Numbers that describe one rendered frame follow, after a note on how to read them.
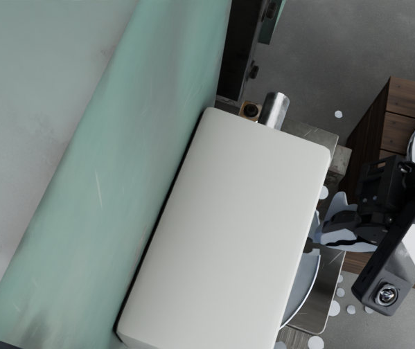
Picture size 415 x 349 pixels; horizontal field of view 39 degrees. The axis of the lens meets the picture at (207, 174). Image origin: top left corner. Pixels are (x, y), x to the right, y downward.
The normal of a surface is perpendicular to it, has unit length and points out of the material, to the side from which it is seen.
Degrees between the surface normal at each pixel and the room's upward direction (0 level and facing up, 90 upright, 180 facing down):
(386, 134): 0
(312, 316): 0
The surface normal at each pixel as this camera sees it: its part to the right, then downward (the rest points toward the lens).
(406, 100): 0.07, -0.36
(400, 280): 0.21, 0.26
